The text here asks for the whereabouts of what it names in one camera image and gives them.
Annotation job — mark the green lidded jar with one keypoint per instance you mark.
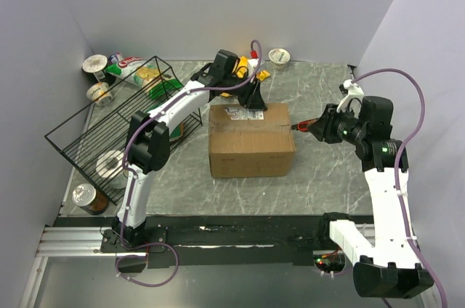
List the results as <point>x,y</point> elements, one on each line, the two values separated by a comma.
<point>177,133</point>

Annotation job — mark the blue white small packet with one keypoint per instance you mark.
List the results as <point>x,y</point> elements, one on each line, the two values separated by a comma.
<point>115,59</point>

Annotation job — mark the aluminium rail frame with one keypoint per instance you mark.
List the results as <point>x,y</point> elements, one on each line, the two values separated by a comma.
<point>70,242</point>

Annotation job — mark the white tape roll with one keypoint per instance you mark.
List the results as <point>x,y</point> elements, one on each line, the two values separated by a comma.
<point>109,167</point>

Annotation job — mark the yellow Lays chips bag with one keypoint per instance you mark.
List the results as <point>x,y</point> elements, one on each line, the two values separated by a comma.
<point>241,72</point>

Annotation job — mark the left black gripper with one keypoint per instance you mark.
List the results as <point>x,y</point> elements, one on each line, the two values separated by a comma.
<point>251,96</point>

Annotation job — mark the white yogurt cup lying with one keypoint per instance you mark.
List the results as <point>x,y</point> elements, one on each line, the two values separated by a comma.
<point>100,94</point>

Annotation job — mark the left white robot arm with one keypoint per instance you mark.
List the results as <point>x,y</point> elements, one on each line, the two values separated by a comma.
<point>148,145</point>

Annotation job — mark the white yogurt cup upright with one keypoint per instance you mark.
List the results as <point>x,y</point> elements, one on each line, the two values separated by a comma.
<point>95,65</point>

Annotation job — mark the white yogurt cup rear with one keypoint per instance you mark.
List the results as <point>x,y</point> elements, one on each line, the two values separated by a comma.
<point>279,58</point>

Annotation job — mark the green white chips bag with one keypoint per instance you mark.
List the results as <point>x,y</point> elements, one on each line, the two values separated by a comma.
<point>137,71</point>

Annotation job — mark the brown cardboard express box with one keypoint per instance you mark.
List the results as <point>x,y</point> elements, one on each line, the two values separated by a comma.
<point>247,143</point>

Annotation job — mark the metal tin can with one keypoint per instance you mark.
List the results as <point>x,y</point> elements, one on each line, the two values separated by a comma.
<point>88,198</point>

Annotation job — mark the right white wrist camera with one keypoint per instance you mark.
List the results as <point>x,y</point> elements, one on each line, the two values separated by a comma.
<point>352,92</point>

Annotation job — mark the red black utility knife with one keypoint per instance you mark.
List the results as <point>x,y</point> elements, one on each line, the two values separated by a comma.
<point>303,126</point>

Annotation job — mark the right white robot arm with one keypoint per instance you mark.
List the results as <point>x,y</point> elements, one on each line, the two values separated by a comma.
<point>387,267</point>

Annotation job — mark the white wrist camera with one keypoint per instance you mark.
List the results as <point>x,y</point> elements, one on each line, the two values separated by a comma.
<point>253,63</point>
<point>352,92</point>

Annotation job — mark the black wire rack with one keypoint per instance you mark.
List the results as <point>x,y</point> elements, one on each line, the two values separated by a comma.
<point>82,138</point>

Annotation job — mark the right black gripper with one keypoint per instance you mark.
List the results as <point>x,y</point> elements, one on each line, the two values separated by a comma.
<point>324,130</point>

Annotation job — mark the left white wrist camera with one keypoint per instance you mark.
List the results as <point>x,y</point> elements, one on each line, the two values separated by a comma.
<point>253,63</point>

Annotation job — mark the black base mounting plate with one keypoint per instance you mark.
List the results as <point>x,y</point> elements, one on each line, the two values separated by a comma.
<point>217,240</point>

